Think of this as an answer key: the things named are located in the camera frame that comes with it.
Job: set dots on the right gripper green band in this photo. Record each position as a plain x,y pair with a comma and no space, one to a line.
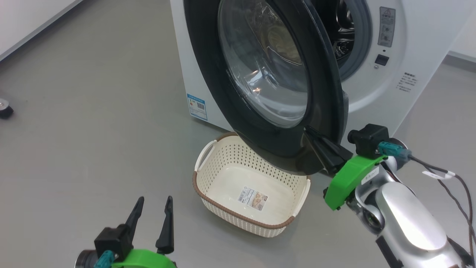
346,178

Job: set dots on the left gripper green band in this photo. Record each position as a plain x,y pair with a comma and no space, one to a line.
148,258

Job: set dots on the black glass washing machine door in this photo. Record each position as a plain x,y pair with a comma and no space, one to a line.
327,93

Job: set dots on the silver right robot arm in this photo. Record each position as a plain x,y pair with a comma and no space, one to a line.
405,223

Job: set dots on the basket product label sticker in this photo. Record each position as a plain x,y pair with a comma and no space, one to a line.
253,198

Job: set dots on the cream perforated laundry basket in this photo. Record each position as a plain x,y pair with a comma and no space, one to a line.
230,178

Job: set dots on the white washing machine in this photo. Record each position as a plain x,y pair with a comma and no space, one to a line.
420,56

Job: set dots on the blue energy label sticker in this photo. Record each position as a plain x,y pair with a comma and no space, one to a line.
197,107

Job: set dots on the grey warning sticker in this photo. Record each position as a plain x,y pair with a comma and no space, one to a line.
386,26

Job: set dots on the black caster wheel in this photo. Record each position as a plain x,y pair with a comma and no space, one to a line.
5,109

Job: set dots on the white partition panel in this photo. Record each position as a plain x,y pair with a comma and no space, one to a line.
26,18

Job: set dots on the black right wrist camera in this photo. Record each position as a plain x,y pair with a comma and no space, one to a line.
368,139

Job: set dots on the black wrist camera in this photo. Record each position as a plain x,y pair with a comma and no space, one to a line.
368,139
111,240

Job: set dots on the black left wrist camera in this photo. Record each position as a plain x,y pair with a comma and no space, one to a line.
111,240

